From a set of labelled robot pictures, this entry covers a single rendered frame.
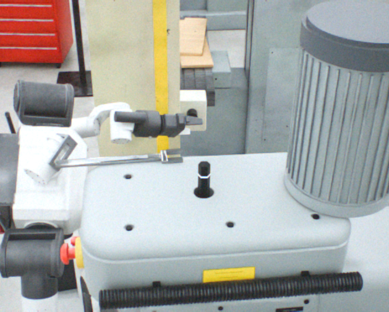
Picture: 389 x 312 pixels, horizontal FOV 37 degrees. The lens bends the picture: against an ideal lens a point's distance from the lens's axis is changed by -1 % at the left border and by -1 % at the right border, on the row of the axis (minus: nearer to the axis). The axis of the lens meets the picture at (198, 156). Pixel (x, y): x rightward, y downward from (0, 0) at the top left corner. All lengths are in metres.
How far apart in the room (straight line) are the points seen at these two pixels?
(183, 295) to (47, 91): 0.82
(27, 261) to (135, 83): 1.55
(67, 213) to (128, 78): 1.43
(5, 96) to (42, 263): 4.15
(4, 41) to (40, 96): 4.32
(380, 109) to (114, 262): 0.49
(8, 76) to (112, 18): 3.29
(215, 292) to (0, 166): 0.76
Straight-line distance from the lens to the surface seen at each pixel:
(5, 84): 5.79
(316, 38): 0.91
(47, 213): 1.53
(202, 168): 1.03
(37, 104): 1.64
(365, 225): 1.25
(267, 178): 1.11
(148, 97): 2.92
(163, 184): 1.09
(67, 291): 2.01
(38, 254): 1.50
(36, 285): 1.52
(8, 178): 1.56
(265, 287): 1.03
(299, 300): 1.13
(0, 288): 3.65
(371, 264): 1.17
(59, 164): 1.16
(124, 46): 2.80
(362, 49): 0.88
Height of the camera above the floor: 2.54
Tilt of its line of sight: 34 degrees down
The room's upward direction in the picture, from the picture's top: 1 degrees clockwise
